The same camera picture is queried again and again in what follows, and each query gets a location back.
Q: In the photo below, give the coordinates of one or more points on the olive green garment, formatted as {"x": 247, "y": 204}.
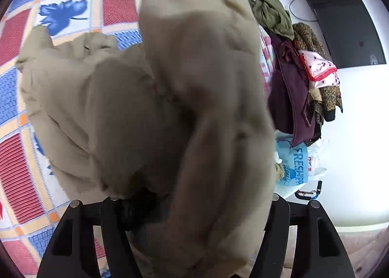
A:
{"x": 273, "y": 13}

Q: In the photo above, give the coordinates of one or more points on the patchwork printed blanket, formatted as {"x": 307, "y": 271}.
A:
{"x": 115, "y": 1}

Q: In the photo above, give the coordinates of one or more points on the brown floral garment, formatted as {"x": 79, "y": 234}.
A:
{"x": 307, "y": 35}

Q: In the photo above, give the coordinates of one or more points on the beige puffer jacket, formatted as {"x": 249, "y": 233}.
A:
{"x": 182, "y": 83}

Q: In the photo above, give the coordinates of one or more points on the white plastic bag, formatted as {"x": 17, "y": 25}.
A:
{"x": 316, "y": 162}

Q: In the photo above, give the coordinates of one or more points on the black and blue clamp tool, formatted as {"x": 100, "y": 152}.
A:
{"x": 317, "y": 188}

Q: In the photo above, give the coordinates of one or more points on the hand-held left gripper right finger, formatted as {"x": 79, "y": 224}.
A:
{"x": 278, "y": 220}

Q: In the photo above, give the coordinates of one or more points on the light blue plastic bag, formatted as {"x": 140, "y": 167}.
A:
{"x": 294, "y": 159}

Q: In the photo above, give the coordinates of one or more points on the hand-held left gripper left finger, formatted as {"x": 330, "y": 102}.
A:
{"x": 115, "y": 226}

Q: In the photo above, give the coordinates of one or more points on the dark purple garment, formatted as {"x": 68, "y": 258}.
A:
{"x": 288, "y": 89}

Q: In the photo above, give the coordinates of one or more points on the black wall television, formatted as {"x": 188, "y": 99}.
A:
{"x": 343, "y": 16}

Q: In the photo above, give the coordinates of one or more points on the pink scarf with red trim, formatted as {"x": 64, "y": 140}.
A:
{"x": 319, "y": 68}

